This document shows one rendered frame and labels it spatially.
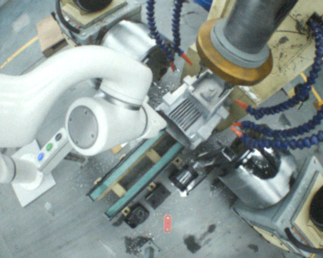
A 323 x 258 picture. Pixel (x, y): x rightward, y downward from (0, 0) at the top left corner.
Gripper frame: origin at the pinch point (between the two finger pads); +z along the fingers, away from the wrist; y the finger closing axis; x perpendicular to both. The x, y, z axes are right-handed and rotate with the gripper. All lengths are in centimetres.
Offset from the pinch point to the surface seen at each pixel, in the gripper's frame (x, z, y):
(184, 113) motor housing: 5.9, 2.5, 5.4
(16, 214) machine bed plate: -92, -19, -23
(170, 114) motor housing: 2.6, 1.5, 2.5
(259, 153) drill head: 12.9, -1.2, 29.1
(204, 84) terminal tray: 16.7, 6.4, 3.5
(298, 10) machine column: 47, -11, 11
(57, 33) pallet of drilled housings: -34, 89, -200
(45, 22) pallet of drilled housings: -36, 88, -250
